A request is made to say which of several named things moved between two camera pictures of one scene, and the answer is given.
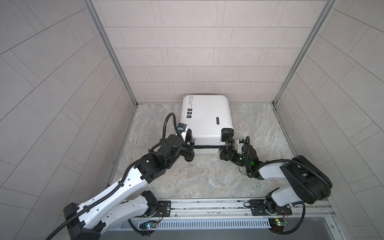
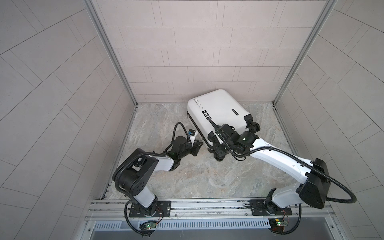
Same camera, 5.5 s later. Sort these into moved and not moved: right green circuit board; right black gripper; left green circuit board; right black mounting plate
Moved: right black gripper
Not moved: right green circuit board; right black mounting plate; left green circuit board
